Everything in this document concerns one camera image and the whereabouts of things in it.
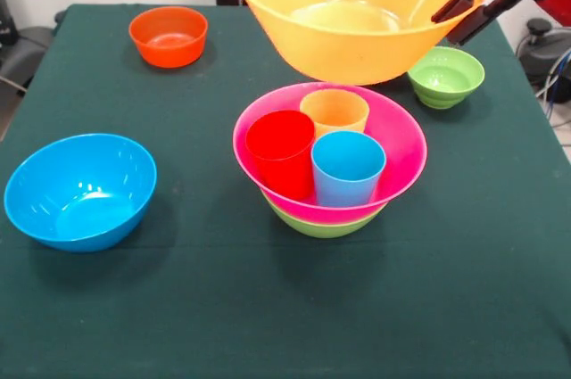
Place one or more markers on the large orange bowl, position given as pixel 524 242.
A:
pixel 348 49

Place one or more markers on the large green bowl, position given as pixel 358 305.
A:
pixel 325 229

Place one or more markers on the blue cup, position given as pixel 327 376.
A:
pixel 348 174

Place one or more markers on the small green bowl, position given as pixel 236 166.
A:
pixel 446 78

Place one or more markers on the large pink bowl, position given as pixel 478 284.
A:
pixel 401 138

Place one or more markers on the red cup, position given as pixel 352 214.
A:
pixel 281 151

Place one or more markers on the yellow cup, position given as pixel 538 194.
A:
pixel 334 111

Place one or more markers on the large blue bowl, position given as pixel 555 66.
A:
pixel 80 191

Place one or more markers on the small red-orange bowl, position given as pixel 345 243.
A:
pixel 178 22

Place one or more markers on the dark green tablecloth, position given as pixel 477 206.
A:
pixel 201 307

